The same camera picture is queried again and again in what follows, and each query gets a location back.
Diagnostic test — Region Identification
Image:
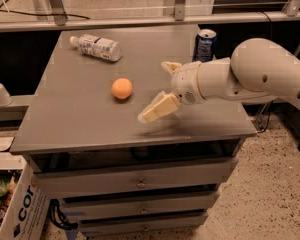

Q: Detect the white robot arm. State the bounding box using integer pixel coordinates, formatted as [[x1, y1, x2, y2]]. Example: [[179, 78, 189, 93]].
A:
[[138, 38, 300, 123]]

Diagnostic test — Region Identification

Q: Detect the orange fruit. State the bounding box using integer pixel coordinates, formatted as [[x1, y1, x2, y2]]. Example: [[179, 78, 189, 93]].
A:
[[111, 78, 133, 100]]

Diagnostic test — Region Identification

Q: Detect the blue pepsi can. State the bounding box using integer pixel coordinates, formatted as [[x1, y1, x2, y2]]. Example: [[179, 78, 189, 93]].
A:
[[192, 29, 217, 62]]

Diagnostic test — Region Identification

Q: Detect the metal frame rail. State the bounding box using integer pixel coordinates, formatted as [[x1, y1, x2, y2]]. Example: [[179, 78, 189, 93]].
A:
[[0, 11, 300, 32]]

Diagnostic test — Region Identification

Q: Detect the grey drawer cabinet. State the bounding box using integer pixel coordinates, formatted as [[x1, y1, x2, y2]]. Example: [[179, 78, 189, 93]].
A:
[[11, 26, 255, 236]]

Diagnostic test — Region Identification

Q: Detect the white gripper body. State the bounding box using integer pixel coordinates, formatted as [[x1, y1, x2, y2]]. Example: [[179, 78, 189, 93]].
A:
[[171, 61, 205, 105]]

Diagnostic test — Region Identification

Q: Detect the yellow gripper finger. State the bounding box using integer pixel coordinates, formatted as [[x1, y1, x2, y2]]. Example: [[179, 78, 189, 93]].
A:
[[138, 91, 181, 123], [161, 61, 182, 76]]

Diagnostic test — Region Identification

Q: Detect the black cable bundle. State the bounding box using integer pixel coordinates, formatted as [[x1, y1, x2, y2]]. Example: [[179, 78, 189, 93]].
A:
[[48, 199, 78, 232]]

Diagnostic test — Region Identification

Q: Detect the white cardboard box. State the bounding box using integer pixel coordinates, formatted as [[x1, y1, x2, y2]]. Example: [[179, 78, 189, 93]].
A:
[[0, 137, 49, 240]]

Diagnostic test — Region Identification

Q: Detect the clear plastic water bottle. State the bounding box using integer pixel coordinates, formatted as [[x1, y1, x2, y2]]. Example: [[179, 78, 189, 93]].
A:
[[69, 34, 122, 62]]

